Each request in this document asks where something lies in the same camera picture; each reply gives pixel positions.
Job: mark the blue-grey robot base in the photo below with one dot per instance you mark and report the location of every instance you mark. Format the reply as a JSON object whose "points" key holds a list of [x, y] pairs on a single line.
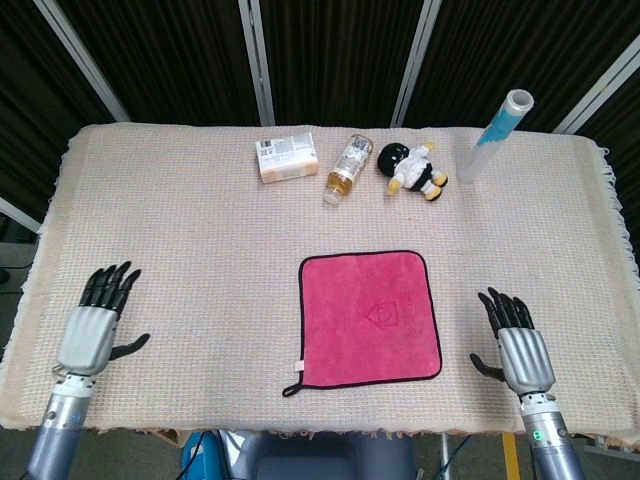
{"points": [[325, 457]]}

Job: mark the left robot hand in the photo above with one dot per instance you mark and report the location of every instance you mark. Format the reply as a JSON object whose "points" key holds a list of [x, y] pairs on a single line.
{"points": [[85, 340]]}

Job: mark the silver metal table leg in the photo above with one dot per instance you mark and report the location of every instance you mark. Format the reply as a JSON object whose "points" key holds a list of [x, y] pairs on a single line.
{"points": [[444, 457]]}

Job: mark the white metal frame post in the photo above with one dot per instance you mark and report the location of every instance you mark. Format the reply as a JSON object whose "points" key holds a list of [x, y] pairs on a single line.
{"points": [[17, 212], [600, 85], [80, 55], [257, 60], [415, 65]]}

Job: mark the pink and black cloth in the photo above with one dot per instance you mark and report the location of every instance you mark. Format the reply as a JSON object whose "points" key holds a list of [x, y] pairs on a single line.
{"points": [[365, 320]]}

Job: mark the black pleated curtain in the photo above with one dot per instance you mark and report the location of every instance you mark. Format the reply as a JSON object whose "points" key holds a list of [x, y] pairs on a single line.
{"points": [[340, 50]]}

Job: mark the beige woven tablecloth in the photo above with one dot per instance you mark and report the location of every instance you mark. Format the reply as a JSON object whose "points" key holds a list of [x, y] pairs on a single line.
{"points": [[200, 250]]}

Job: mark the peach white tissue pack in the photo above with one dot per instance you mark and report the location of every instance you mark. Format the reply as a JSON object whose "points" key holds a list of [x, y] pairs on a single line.
{"points": [[287, 160]]}

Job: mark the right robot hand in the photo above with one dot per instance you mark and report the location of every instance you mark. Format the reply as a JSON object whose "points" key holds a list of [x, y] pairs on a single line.
{"points": [[525, 360]]}

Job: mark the black white plush penguin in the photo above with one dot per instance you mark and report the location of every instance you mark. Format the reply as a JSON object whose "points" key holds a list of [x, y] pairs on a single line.
{"points": [[412, 167]]}

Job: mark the amber tea bottle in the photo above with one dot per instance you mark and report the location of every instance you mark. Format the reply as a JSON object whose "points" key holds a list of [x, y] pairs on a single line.
{"points": [[347, 167]]}

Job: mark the blue plastic object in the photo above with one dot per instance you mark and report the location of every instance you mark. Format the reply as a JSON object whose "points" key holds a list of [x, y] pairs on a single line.
{"points": [[200, 460]]}

